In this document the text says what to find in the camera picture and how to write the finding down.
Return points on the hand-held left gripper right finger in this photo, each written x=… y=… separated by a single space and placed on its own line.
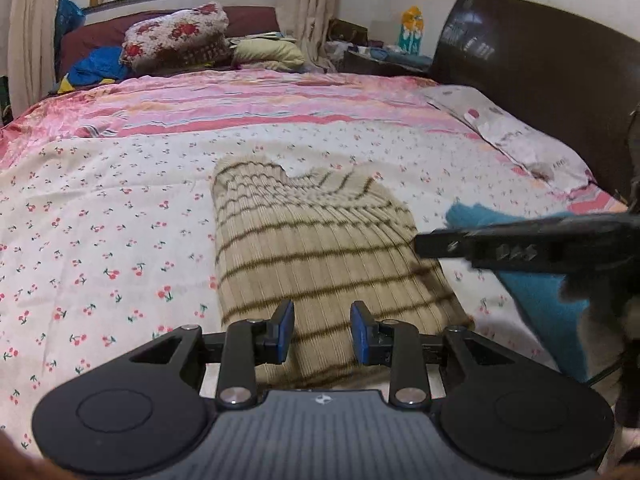
x=359 y=332

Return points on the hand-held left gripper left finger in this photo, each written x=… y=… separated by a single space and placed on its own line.
x=284 y=332

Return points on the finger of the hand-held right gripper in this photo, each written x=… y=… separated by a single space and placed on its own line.
x=490 y=247

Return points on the blue knitted garment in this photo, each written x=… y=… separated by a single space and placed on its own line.
x=540 y=300

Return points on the beige striped sweater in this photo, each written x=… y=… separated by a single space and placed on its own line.
x=310 y=240

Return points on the white printed pillow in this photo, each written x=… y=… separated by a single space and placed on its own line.
x=520 y=135

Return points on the dark wooden headboard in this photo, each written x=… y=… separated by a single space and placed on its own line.
x=540 y=70

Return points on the dark nightstand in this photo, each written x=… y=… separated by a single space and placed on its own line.
x=380 y=62

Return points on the cherry print bed sheet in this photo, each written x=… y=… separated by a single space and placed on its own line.
x=100 y=210

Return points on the yellow and teal package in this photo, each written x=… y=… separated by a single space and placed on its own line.
x=412 y=30

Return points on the pink striped quilt cover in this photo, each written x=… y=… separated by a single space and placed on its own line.
x=250 y=100

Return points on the brown box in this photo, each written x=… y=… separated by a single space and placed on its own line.
x=347 y=31

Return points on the pale yellow pillow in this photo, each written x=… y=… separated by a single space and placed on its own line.
x=270 y=52

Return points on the beige curtain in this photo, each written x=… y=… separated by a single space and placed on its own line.
x=35 y=35
x=310 y=10

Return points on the maroon window bench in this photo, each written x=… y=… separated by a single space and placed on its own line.
x=252 y=21

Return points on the folded floral quilt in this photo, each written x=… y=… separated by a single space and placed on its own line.
x=170 y=35

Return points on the blue and yellow cloth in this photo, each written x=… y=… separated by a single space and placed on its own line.
x=97 y=67

